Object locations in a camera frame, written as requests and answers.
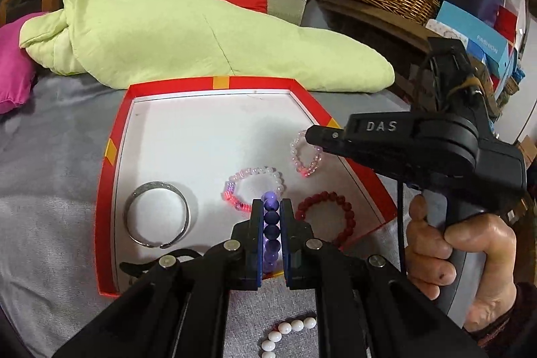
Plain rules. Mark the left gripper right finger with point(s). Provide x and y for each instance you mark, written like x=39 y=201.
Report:
x=369 y=308

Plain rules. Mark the green folded quilt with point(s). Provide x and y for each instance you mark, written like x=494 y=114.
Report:
x=126 y=42

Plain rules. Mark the wooden shelf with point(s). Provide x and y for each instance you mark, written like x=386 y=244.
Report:
x=402 y=42

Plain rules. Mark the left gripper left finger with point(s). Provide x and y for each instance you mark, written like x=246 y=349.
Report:
x=178 y=304

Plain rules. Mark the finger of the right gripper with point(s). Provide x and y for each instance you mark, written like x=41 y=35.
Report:
x=330 y=140

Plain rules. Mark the person right hand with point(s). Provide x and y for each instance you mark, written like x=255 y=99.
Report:
x=428 y=267

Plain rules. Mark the grey bed blanket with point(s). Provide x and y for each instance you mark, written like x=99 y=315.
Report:
x=51 y=154

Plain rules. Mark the light blue box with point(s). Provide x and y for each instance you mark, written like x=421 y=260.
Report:
x=494 y=45

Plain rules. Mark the magenta pillow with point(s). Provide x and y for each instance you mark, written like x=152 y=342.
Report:
x=16 y=67

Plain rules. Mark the red gift box lid tray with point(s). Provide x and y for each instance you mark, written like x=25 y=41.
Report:
x=195 y=133

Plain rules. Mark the silver metal bangle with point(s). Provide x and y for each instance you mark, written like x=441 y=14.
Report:
x=156 y=215

